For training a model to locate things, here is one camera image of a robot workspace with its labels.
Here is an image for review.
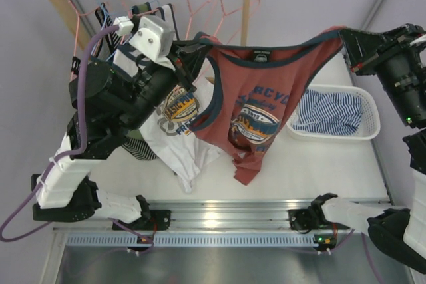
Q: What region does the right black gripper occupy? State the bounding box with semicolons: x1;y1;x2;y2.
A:
336;21;426;124

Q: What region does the red tank top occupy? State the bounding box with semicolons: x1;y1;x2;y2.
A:
190;27;343;185

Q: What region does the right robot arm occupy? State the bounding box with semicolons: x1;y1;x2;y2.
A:
308;23;425;274

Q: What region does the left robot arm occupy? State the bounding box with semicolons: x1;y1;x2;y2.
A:
32;41;210;229

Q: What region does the pink hanger with white top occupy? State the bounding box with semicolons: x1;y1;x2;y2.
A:
119;0;164;19

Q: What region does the green tank top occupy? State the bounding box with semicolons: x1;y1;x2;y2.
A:
128;2;154;140

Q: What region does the white motorcycle print tank top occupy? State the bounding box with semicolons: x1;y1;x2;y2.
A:
112;3;227;194

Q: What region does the black white striped tank top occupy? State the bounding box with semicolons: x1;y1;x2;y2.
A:
71;2;159;162

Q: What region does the blue white striped garment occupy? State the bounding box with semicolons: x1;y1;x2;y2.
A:
292;89;362;136

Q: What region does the white plastic laundry basket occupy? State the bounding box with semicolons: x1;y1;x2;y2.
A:
286;84;381;143

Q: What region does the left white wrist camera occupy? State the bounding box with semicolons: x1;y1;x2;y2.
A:
113;15;175;69

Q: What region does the blue wire hanger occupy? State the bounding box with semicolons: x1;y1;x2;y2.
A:
88;0;161;55

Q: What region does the aluminium mounting rail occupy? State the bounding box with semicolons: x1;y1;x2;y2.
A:
53;200;358;251

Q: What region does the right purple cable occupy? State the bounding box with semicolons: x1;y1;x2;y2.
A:
332;227;390;284

